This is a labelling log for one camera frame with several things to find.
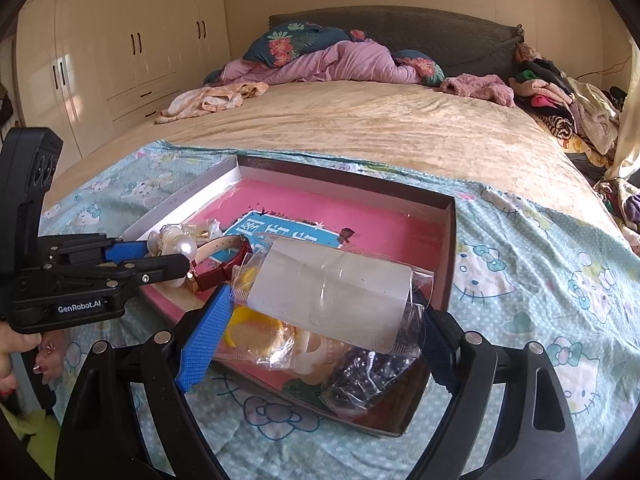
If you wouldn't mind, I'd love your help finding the clear bag of yellow rings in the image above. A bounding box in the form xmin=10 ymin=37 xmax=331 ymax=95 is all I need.
xmin=215 ymin=260 xmax=298 ymax=373

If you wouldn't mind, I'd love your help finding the large pearl jewelry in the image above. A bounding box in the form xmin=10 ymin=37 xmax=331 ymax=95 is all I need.
xmin=147 ymin=225 xmax=198 ymax=289

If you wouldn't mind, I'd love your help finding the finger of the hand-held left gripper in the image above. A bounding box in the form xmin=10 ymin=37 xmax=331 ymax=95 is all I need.
xmin=102 ymin=240 xmax=153 ymax=264
xmin=106 ymin=252 xmax=190 ymax=292

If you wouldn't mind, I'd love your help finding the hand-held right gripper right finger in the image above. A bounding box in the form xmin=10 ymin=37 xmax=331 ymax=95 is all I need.
xmin=405 ymin=290 xmax=583 ymax=480

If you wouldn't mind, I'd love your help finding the person's left hand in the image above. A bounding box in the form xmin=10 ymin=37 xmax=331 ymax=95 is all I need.
xmin=0 ymin=322 xmax=61 ymax=397

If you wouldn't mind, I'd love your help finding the dark blue floral pillow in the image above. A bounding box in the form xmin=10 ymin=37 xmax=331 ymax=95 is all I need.
xmin=243 ymin=20 xmax=371 ymax=68
xmin=392 ymin=50 xmax=446 ymax=87

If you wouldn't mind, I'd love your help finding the pink book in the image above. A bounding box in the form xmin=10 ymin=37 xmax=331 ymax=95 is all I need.
xmin=140 ymin=177 xmax=453 ymax=431

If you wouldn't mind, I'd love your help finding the shallow cardboard box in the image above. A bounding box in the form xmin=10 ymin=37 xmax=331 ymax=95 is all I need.
xmin=120 ymin=154 xmax=458 ymax=438

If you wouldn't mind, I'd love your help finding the pink fuzzy garment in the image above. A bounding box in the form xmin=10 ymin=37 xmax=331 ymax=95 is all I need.
xmin=440 ymin=73 xmax=516 ymax=107

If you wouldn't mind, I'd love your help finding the peach garment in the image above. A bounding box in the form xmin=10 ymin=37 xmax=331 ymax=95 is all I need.
xmin=154 ymin=81 xmax=271 ymax=125

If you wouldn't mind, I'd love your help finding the pearl earrings card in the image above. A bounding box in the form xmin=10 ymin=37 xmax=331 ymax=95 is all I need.
xmin=180 ymin=217 xmax=228 ymax=243

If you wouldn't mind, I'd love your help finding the clear bag of dark beads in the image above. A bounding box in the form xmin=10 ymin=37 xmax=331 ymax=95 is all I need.
xmin=320 ymin=342 xmax=426 ymax=418

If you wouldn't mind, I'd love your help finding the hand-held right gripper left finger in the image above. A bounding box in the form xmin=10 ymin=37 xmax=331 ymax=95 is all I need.
xmin=55 ymin=284 xmax=235 ymax=480

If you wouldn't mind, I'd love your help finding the clear bag with white card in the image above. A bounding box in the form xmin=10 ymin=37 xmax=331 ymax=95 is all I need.
xmin=231 ymin=236 xmax=436 ymax=361

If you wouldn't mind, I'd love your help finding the bed with beige cover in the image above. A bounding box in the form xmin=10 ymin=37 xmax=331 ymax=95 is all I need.
xmin=42 ymin=80 xmax=616 ymax=231

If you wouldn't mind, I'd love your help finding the grey headboard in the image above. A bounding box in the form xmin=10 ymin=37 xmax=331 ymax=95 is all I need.
xmin=267 ymin=6 xmax=526 ymax=81

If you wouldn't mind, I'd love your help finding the pile of clothes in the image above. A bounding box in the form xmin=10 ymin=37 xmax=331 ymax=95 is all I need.
xmin=510 ymin=42 xmax=626 ymax=166

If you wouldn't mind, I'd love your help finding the cartoon print blanket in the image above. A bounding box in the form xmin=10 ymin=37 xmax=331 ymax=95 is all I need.
xmin=40 ymin=140 xmax=640 ymax=480

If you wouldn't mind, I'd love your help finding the cream wardrobe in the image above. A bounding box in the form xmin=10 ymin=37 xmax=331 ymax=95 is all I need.
xmin=15 ymin=0 xmax=233 ymax=161

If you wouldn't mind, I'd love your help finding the clear bag with peach bangle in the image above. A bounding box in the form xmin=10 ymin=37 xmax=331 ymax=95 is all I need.
xmin=282 ymin=330 xmax=351 ymax=379

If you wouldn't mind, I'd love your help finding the pink quilt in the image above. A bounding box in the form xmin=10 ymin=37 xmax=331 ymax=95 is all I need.
xmin=205 ymin=40 xmax=426 ymax=86

